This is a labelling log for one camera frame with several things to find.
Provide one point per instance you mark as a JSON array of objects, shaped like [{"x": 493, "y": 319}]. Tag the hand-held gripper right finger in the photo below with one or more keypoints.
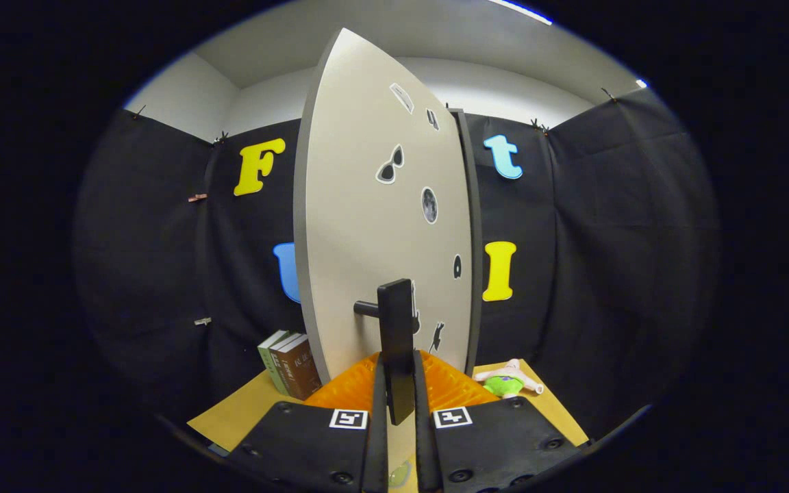
[{"x": 424, "y": 424}]

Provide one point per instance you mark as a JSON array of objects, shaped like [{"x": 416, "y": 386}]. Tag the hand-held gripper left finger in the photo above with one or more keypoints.
[{"x": 377, "y": 424}]

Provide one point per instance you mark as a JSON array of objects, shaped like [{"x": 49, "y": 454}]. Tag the beige cabinet door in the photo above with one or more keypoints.
[{"x": 353, "y": 205}]

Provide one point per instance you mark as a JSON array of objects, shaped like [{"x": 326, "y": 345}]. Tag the white and green plush toy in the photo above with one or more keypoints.
[{"x": 504, "y": 385}]

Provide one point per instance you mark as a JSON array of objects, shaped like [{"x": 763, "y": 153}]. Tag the brown book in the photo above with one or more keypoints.
[{"x": 304, "y": 370}]

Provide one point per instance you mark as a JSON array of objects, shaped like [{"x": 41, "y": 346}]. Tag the grey cabinet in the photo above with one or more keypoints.
[{"x": 474, "y": 239}]

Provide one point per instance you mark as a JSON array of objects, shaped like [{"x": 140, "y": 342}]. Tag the black backdrop cloth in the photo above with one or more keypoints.
[{"x": 607, "y": 239}]

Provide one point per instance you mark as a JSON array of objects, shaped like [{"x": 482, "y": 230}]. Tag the black cloth clip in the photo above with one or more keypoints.
[
  {"x": 220, "y": 138},
  {"x": 539, "y": 125},
  {"x": 608, "y": 94},
  {"x": 138, "y": 111}
]

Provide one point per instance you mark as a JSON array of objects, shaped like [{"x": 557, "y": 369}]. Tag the long ceiling light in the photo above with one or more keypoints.
[{"x": 521, "y": 10}]

